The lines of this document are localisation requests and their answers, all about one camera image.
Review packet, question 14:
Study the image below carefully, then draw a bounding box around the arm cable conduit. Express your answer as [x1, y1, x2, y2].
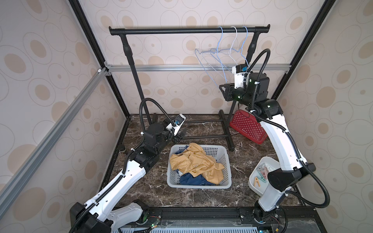
[68, 97, 177, 233]
[246, 49, 330, 209]

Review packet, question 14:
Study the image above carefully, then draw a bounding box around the yellow plastic clothespin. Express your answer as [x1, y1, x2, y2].
[254, 176, 261, 187]

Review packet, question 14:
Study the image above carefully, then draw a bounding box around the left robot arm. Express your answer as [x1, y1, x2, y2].
[70, 118, 184, 233]

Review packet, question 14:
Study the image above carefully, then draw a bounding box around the red polka dot toaster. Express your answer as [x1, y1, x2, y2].
[230, 110, 268, 145]

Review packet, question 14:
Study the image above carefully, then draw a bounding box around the light blue plastic hanger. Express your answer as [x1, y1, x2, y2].
[239, 26, 249, 66]

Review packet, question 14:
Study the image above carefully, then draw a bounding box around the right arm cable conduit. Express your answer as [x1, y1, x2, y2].
[246, 49, 330, 209]

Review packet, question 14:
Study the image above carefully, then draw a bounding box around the mustard yellow t-shirt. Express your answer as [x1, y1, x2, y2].
[170, 143, 224, 185]

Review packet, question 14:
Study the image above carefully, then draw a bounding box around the white plastic basket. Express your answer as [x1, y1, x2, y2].
[167, 145, 232, 189]

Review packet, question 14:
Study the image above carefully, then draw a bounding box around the white wire hanger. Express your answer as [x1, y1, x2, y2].
[228, 26, 238, 65]

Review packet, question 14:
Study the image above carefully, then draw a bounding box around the teal plastic clothespin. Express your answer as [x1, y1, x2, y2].
[257, 172, 267, 183]

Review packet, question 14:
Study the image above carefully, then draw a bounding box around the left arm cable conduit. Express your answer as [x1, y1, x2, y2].
[68, 97, 177, 233]

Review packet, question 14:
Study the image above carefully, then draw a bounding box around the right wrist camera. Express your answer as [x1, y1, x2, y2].
[232, 64, 248, 89]

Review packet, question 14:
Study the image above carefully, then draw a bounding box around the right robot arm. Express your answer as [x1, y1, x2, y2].
[220, 72, 308, 223]

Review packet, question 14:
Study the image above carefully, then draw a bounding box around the pale blue wire hanger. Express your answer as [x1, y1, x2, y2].
[194, 27, 229, 88]

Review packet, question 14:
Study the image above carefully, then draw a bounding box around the navy blue t-shirt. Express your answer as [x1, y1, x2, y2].
[179, 173, 215, 186]

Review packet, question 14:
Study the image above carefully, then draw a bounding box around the pink plastic clothespin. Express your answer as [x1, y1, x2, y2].
[257, 163, 271, 180]

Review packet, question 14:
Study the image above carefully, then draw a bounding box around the white plastic bin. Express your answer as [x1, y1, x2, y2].
[248, 156, 280, 197]

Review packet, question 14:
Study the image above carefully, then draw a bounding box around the black clothes rack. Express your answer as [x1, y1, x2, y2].
[109, 24, 271, 152]

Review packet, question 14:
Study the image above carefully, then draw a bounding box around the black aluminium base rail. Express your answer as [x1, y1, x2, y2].
[81, 203, 327, 233]

